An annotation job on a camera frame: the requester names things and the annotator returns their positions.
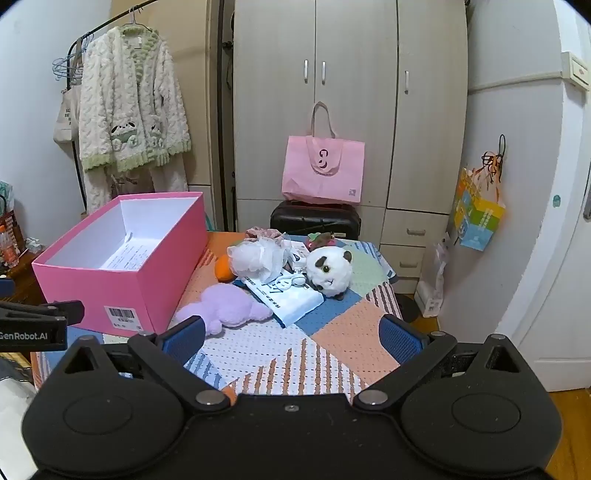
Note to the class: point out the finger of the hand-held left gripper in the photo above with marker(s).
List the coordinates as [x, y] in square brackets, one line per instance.
[5, 290]
[46, 311]

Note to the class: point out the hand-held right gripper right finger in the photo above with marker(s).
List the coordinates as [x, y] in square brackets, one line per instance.
[401, 339]

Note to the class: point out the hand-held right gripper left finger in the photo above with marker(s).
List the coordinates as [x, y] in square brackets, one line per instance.
[184, 337]

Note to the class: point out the purple plush toy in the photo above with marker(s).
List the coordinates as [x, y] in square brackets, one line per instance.
[226, 307]

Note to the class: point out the pink cardboard box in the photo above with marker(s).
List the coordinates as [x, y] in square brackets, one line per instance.
[115, 286]

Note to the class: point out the orange green carrot plush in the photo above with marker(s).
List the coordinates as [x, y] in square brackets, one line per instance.
[223, 270]

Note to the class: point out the large blue white wipes pack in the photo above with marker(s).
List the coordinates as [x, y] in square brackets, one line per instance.
[291, 304]

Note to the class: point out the red plush ball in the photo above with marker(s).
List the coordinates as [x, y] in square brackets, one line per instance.
[323, 241]

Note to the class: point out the pink floral cloth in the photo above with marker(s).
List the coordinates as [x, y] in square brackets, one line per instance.
[261, 232]

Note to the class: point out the small white tissue pack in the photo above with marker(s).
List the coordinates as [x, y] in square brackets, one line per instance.
[295, 249]

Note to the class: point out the wooden nightstand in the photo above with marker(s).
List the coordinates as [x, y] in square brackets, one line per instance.
[25, 272]

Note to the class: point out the orange drink bottle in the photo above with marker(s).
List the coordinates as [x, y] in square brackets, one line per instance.
[7, 247]

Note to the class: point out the small green white packet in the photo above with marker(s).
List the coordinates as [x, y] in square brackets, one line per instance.
[34, 243]

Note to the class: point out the white plastic bag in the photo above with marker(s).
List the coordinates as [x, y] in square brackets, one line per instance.
[436, 295]

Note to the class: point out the white printed paper sheet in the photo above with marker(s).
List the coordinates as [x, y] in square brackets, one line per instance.
[124, 256]

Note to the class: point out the green tissue pack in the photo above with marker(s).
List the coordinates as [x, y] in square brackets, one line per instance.
[4, 191]

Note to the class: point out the patchwork blanket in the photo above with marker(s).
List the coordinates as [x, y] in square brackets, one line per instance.
[300, 350]

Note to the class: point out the colourful paper gift bag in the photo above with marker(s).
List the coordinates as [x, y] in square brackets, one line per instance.
[478, 221]

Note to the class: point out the black suitcase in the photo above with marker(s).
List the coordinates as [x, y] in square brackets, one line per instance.
[314, 219]

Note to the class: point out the white door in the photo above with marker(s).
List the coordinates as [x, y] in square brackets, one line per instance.
[545, 277]

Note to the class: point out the beige canvas tote bag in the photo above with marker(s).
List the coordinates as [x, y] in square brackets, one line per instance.
[64, 120]

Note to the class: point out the pink tote bag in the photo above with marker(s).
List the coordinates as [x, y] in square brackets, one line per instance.
[323, 170]

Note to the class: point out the fluffy white green robe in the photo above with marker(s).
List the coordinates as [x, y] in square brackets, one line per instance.
[134, 101]

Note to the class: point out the grey three-door wardrobe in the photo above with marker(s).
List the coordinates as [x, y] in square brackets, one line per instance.
[360, 115]

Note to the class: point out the black stand pole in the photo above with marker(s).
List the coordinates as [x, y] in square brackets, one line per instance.
[228, 92]

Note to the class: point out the black clothes rack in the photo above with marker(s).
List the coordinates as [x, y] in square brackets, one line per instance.
[111, 20]

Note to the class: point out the beige wall box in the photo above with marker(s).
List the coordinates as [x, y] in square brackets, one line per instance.
[575, 69]

